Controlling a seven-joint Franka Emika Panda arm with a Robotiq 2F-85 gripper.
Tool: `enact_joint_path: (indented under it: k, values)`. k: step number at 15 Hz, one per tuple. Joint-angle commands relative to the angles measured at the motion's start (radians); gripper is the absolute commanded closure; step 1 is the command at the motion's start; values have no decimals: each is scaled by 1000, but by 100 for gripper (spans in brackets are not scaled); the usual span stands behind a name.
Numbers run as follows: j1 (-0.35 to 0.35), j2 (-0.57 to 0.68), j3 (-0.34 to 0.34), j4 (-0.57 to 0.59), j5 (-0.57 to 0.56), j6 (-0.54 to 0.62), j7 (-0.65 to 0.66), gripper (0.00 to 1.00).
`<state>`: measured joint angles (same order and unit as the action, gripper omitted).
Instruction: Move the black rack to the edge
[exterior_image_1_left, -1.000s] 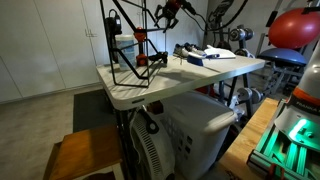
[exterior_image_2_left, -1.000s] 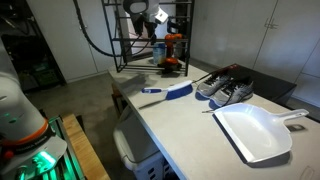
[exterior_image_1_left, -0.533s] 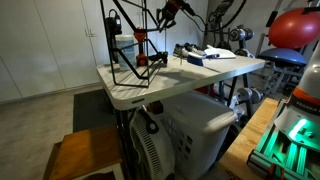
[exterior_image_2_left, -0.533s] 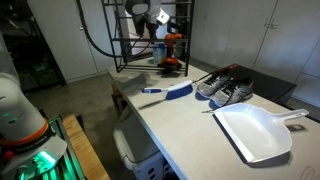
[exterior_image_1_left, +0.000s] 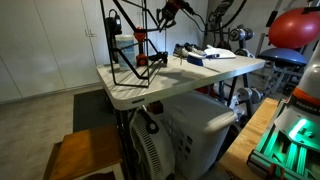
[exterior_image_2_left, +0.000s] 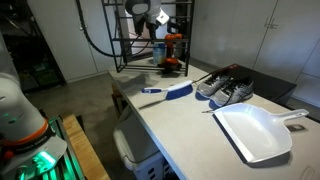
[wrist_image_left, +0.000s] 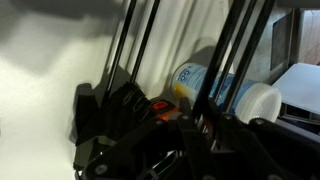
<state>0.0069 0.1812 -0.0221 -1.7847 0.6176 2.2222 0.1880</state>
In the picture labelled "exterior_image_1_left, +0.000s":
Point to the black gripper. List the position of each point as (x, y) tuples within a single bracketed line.
[(170, 9)]

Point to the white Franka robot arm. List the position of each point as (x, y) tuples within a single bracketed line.
[(306, 86)]

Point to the grey running sneaker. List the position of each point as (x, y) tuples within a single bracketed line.
[(196, 50), (180, 50)]

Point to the black work gloves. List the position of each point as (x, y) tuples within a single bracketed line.
[(159, 57)]

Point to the blue hand brush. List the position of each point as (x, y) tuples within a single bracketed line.
[(196, 60)]

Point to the white wipes container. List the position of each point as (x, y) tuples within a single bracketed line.
[(126, 53)]

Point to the black power tool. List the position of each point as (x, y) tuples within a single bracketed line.
[(112, 25)]

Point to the black exercise machine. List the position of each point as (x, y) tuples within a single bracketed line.
[(220, 16)]

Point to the white plastic dustpan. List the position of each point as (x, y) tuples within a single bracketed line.
[(221, 52)]

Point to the chrome dumbbell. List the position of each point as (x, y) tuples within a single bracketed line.
[(250, 95), (240, 33)]

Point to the black floor mat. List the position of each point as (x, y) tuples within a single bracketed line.
[(91, 110)]

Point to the white laundry basket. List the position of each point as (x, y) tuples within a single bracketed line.
[(200, 133)]

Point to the blue balance trainer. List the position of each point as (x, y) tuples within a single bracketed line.
[(283, 56)]

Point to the white cabinet doors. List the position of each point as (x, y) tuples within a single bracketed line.
[(43, 46)]

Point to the white floor fan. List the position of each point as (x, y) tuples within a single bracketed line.
[(151, 150)]

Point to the red exercise ball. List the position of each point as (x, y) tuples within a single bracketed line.
[(293, 28)]

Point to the wooden workbench top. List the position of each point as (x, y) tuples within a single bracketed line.
[(246, 140)]

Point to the brown wooden stool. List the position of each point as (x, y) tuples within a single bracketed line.
[(86, 150)]

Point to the green-lit robot base mount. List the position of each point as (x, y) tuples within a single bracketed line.
[(290, 150)]

